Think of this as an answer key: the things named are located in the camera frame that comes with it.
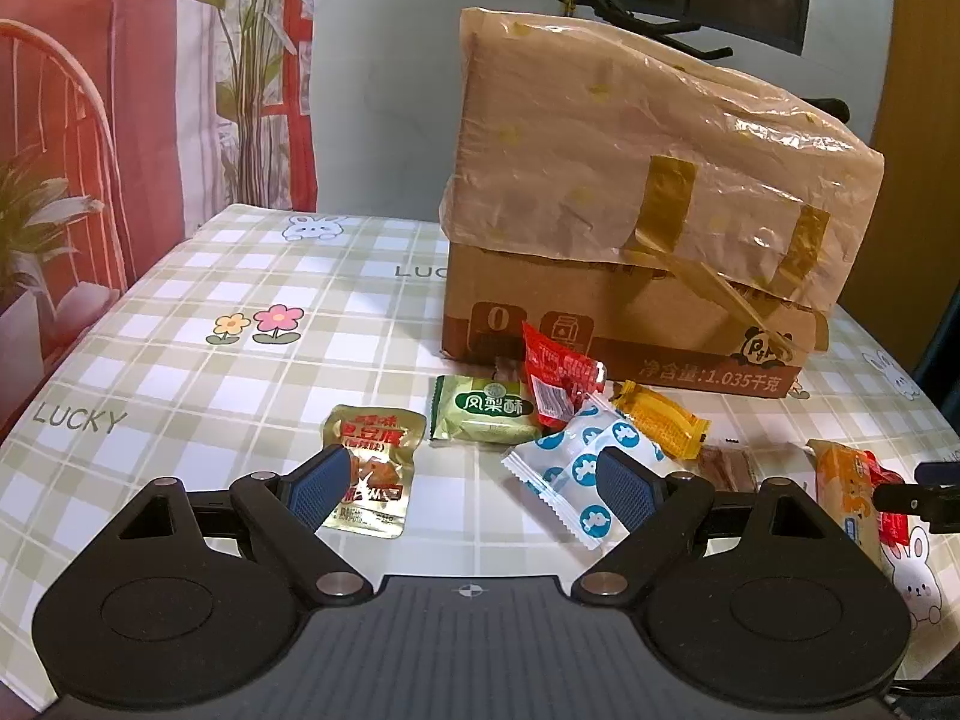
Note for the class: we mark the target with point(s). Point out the checkered tablecloth with bunnies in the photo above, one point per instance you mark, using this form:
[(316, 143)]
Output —
[(172, 382)]

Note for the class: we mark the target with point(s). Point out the beige chicken leg packet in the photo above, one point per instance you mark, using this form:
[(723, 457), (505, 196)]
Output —
[(381, 443)]

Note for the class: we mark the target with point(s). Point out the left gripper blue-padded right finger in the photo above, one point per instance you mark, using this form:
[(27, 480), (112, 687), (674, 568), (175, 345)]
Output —
[(662, 515)]

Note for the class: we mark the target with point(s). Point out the cardboard box with plastic liner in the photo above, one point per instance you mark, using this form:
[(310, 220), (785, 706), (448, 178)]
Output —
[(685, 224)]

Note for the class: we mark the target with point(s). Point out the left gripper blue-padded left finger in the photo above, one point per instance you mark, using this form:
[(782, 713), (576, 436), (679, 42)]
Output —
[(282, 515)]

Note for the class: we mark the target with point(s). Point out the green pineapple cake packet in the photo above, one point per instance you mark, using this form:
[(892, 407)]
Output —
[(482, 411)]

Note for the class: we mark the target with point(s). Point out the black exercise bike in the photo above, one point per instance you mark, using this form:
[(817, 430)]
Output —
[(645, 7)]

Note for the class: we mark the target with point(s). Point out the orange wooden door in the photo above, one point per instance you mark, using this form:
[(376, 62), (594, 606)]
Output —
[(907, 269)]

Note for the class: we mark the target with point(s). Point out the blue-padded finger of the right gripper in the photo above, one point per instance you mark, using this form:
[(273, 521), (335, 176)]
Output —
[(937, 472), (938, 506)]

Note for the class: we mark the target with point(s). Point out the red snack packet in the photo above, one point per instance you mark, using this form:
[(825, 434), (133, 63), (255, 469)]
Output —
[(559, 379)]

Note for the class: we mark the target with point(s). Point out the orange bread packet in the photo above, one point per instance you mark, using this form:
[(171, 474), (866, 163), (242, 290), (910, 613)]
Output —
[(846, 479)]

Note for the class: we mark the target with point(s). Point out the pink printed backdrop curtain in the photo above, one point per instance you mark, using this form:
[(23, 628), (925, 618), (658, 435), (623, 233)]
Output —
[(126, 125)]

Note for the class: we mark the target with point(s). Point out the small yellow orange packet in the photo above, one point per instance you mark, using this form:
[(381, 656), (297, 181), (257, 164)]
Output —
[(677, 431)]

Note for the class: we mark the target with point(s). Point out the white blue-dotted candy packet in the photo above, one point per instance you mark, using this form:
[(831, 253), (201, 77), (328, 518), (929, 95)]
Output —
[(561, 469)]

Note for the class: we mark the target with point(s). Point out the brown snack packet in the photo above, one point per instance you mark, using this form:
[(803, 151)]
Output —
[(729, 469)]

